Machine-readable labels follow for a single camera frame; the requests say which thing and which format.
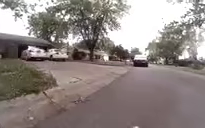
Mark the concrete driveway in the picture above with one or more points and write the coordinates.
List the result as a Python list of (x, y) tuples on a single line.
[(73, 71)]

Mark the white car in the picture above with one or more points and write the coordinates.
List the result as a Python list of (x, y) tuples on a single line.
[(57, 55)]

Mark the grey asphalt road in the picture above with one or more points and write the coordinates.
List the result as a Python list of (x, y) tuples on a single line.
[(150, 100)]

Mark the silver car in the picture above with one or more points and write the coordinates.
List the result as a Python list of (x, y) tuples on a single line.
[(33, 53)]

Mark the group of trees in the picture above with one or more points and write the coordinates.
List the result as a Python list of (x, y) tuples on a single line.
[(170, 43)]

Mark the overhanging tree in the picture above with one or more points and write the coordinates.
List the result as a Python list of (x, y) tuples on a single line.
[(200, 13)]

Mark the tall leafy tree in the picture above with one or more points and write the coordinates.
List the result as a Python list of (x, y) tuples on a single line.
[(91, 51)]

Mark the tree behind house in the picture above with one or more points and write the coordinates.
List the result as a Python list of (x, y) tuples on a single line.
[(46, 26)]

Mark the low bushes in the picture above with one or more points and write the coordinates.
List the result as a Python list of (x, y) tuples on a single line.
[(193, 63)]

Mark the dark bushes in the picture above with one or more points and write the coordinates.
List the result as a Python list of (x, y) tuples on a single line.
[(119, 52)]

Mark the pale low house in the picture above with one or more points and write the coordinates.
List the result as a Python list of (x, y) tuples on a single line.
[(100, 55)]

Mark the grass verge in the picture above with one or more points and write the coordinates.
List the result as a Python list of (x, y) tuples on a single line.
[(200, 71)]

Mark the dark low house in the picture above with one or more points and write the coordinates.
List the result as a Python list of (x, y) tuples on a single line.
[(10, 41)]

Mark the white building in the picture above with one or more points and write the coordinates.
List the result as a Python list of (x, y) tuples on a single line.
[(184, 54)]

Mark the dark car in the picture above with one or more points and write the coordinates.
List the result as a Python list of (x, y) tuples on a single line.
[(140, 61)]

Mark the grass lawn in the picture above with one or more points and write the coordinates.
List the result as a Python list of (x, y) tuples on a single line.
[(16, 80)]

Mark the pale concrete kerb strip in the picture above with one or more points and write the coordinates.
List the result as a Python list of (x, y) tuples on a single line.
[(30, 110)]

